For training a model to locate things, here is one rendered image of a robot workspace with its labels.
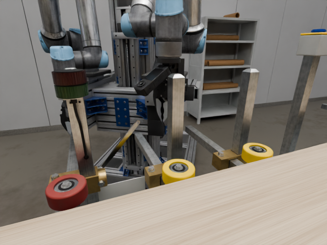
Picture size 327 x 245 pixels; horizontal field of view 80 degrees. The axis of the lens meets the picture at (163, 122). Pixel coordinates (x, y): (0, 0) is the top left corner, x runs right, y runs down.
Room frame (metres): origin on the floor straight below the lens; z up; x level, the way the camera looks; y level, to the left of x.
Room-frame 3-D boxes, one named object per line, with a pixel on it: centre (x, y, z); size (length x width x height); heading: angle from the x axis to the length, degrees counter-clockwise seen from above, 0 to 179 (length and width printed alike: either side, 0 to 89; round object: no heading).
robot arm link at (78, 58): (0.85, 0.40, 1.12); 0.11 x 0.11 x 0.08; 28
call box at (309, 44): (0.71, -0.51, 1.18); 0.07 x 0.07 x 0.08; 21
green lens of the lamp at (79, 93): (0.39, 0.18, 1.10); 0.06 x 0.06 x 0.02
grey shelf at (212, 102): (3.29, -0.91, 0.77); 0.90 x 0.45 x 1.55; 108
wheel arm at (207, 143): (0.68, -0.20, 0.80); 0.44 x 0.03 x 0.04; 21
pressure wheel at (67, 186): (0.34, 0.21, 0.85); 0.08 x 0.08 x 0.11
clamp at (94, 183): (0.42, 0.22, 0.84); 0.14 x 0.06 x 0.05; 111
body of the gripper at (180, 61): (0.62, -0.02, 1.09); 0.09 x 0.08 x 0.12; 132
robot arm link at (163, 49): (0.61, -0.01, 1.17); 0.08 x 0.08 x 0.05
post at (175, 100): (0.52, -0.03, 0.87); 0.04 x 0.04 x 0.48; 21
